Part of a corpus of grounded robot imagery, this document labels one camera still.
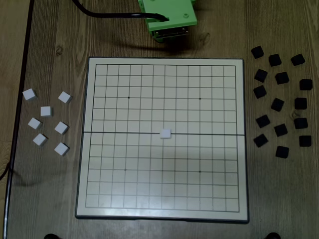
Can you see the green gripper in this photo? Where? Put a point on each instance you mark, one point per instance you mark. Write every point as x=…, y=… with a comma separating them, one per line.
x=170, y=33

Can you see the white cube stone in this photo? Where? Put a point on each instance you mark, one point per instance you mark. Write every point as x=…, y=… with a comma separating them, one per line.
x=30, y=94
x=35, y=123
x=165, y=133
x=40, y=139
x=46, y=111
x=65, y=97
x=61, y=149
x=61, y=127

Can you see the black cube stone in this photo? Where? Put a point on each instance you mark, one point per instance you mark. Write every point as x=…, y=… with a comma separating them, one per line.
x=263, y=121
x=257, y=52
x=261, y=140
x=259, y=91
x=274, y=60
x=282, y=78
x=277, y=104
x=280, y=130
x=306, y=84
x=305, y=141
x=260, y=75
x=282, y=152
x=300, y=123
x=300, y=103
x=297, y=59

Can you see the white Go board with grid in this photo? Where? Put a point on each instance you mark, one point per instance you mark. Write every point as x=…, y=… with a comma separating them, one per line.
x=199, y=161

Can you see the black round stand foot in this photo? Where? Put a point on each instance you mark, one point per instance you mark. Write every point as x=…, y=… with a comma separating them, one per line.
x=51, y=236
x=272, y=236

